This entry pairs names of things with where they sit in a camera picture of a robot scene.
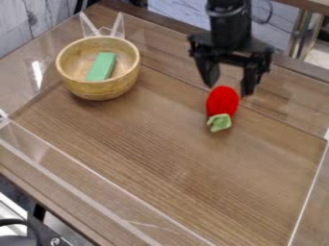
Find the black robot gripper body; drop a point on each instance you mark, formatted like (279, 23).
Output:
(227, 43)

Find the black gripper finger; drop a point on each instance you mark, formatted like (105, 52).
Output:
(254, 70)
(208, 69)

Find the red plush fruit green stem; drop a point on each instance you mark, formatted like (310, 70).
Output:
(220, 107)

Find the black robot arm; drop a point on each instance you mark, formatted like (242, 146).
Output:
(236, 4)

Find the metal table leg background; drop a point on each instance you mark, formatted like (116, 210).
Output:
(303, 34)

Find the green rectangular block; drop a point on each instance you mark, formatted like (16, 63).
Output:
(101, 67)

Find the light wooden bowl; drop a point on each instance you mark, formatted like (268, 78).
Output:
(75, 59)

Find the clear acrylic tray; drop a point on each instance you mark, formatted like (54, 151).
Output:
(131, 170)

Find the black metal table bracket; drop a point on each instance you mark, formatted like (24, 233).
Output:
(48, 237)

